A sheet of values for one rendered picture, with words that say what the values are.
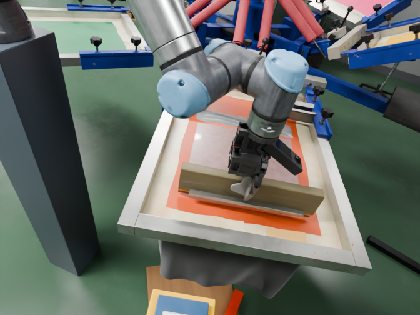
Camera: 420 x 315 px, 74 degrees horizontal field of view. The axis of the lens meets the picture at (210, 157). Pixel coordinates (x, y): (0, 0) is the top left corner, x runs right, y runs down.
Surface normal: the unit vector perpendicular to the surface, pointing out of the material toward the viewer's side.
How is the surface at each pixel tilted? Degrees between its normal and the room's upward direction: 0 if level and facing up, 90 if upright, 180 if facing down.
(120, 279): 0
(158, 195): 0
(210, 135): 0
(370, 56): 90
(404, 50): 90
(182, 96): 90
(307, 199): 89
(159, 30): 74
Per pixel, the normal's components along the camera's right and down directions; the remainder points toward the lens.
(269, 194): -0.11, 0.65
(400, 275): 0.16, -0.72
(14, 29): 0.85, 0.22
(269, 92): -0.55, 0.50
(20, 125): -0.35, 0.60
